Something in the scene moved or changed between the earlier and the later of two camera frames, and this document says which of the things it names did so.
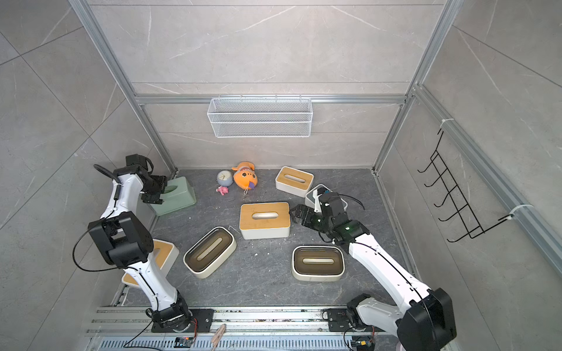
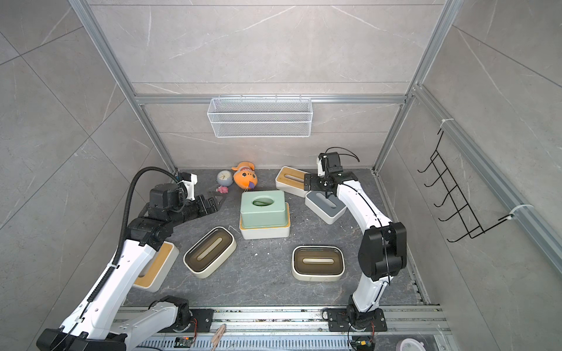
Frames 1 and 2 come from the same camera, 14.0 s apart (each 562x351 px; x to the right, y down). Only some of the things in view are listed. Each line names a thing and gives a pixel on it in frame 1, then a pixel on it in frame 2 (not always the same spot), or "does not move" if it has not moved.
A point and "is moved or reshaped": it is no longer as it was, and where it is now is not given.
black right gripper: [310, 213] → [315, 182]
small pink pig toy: [222, 189] does not move
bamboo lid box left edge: [166, 254] does not move
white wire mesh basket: [260, 118] does not move
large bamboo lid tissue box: [265, 220] does not move
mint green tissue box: [177, 194] is moved or reshaped
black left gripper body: [155, 193] → [186, 210]
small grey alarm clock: [225, 178] does not move
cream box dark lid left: [210, 251] does not move
